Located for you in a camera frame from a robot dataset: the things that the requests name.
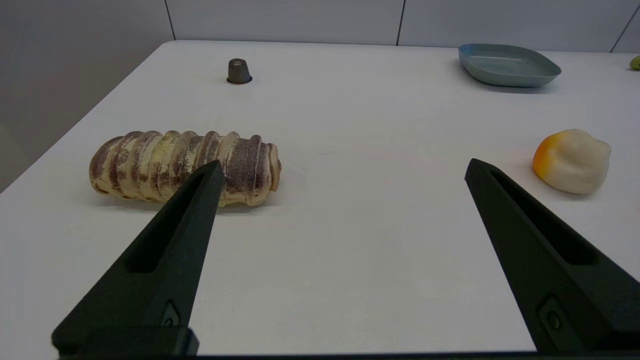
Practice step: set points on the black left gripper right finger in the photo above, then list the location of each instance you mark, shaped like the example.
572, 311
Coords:
555, 295

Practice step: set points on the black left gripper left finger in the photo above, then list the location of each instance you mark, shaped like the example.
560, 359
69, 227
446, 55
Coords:
150, 295

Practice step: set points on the cream and yellow bun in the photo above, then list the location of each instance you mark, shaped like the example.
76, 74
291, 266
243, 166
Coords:
572, 162

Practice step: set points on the brown striped bread loaf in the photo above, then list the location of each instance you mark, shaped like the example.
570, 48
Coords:
150, 160

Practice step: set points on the grey-blue square plate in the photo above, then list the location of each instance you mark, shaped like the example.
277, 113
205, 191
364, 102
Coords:
507, 67

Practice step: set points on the dark grey coffee capsule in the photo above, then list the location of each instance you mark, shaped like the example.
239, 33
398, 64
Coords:
238, 71

